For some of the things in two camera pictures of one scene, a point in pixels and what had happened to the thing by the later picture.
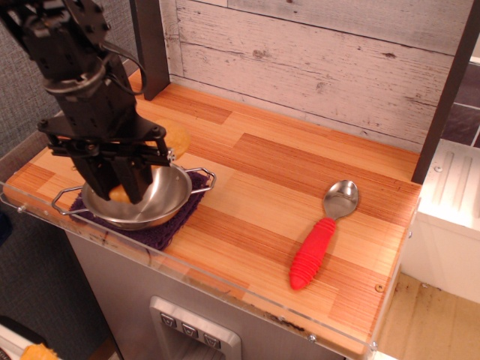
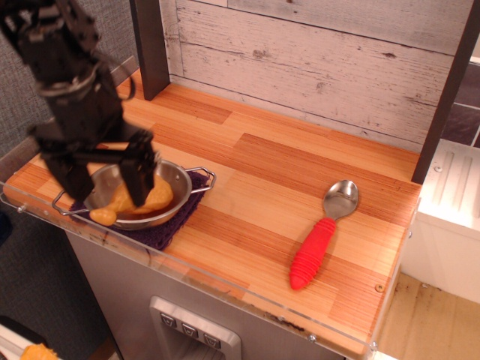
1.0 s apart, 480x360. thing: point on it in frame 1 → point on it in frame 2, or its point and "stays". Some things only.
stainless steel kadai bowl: x=170 y=191 stays
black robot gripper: x=99 y=127 → x=86 y=118
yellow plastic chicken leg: x=177 y=140 → x=158 y=198
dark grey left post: x=151 y=40 stays
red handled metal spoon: x=340 y=198 stays
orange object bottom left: x=39 y=352 stays
